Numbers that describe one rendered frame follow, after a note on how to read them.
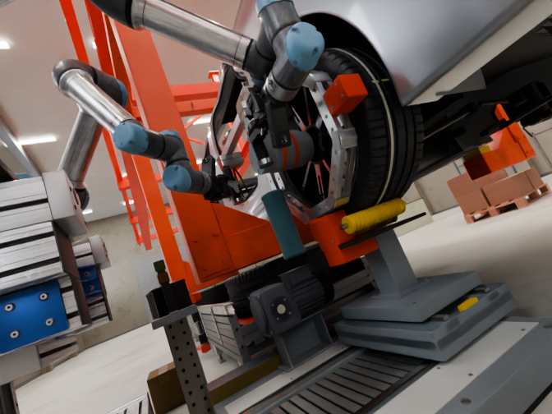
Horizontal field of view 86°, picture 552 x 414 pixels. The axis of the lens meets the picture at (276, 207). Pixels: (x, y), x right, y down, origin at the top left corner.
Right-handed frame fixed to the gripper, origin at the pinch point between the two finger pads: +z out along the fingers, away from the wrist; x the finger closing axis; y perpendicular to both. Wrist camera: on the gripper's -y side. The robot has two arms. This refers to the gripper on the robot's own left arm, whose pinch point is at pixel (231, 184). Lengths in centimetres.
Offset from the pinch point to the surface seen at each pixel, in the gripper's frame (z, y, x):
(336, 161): -12.3, 13.6, 41.1
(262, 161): -26.2, 7.5, 23.9
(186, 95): 253, -241, -137
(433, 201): 1193, 36, 208
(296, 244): 2.1, 31.4, 14.9
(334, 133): -15.8, 6.8, 44.3
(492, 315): 3, 72, 62
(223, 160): -2.3, -9.4, 1.3
